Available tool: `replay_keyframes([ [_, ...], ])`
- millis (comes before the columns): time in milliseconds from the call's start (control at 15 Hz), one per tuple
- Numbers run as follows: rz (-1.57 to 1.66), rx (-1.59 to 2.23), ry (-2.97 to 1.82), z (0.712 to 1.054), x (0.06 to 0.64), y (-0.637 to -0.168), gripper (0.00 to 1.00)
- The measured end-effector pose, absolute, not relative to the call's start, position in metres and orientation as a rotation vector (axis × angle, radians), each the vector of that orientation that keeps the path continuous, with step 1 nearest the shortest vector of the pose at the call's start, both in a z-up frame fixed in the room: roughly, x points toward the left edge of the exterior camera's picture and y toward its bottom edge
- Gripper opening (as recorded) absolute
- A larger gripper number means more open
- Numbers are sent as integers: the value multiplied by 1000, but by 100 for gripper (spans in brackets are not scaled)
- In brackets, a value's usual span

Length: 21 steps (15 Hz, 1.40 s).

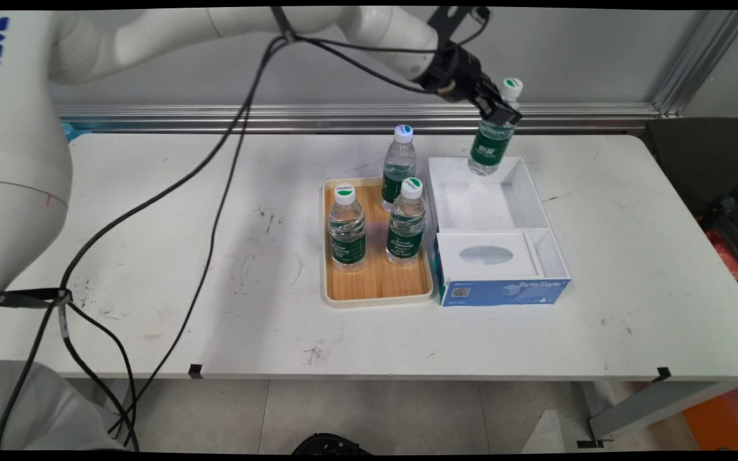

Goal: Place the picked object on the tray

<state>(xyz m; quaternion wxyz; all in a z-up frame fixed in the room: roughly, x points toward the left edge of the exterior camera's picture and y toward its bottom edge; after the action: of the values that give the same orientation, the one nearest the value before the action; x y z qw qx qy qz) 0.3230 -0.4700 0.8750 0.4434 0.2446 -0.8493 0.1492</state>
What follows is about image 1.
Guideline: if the water bottle plain green label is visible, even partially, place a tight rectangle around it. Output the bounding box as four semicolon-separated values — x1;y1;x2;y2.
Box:
468;77;525;176

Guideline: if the orange box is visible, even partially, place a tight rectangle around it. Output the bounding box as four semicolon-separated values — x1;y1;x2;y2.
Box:
683;383;738;450

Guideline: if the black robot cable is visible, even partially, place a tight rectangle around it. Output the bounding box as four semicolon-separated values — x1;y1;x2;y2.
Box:
108;35;437;451
0;8;491;451

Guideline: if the water bottle green-marked cap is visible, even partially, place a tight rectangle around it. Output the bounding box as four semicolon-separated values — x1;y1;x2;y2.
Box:
386;177;427;264

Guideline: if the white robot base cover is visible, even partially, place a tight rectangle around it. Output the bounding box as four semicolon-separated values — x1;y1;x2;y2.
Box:
0;359;133;451

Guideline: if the aluminium frame rail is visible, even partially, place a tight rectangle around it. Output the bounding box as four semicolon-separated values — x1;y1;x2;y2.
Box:
55;102;662;134

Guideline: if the aluminium frame post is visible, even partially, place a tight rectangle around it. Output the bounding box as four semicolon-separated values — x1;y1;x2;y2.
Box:
651;10;738;119

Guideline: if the black cable strap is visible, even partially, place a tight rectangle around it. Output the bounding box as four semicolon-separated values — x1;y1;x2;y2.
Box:
0;287;73;310

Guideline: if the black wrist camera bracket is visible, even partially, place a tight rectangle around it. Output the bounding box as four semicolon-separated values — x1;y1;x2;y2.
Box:
428;6;491;47

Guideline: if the grey band on arm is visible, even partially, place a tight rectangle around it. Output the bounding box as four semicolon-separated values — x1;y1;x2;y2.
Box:
271;8;298;43

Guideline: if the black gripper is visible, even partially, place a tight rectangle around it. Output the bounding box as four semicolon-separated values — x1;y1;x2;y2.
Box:
415;42;523;127

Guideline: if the water bottle blue-marked cap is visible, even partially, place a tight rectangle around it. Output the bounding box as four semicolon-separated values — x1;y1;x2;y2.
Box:
382;125;418;213

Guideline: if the grey table leg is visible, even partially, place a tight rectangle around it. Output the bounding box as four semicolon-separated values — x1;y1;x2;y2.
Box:
577;381;738;448

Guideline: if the water bottle white flat cap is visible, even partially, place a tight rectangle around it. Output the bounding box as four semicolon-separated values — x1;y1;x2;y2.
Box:
329;184;367;271

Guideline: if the red bag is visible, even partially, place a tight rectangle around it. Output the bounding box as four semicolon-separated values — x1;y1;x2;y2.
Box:
705;227;738;295

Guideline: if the white and blue cardboard box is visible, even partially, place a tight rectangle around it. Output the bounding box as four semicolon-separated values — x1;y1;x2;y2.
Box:
426;156;571;307

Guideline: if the black round object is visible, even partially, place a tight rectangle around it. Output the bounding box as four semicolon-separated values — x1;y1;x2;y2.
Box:
292;433;373;457

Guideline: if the wooden tray cream rim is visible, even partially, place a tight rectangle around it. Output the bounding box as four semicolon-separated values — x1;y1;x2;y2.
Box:
322;177;435;309

